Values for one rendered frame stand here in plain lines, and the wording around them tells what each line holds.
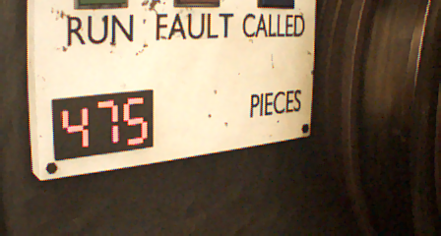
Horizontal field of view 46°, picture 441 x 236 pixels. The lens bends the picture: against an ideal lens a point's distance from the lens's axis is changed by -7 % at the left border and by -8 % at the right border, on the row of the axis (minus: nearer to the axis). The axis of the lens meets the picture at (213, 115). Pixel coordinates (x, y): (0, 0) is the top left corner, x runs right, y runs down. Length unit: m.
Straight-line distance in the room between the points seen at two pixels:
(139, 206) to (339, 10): 0.25
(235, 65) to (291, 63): 0.06
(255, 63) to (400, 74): 0.12
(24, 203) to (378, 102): 0.29
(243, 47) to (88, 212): 0.18
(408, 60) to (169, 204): 0.23
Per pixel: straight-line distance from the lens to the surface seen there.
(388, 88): 0.44
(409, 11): 0.44
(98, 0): 0.39
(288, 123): 0.50
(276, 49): 0.48
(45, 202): 0.42
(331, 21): 0.52
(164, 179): 0.46
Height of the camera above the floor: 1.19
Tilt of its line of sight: 12 degrees down
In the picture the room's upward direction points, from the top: 1 degrees clockwise
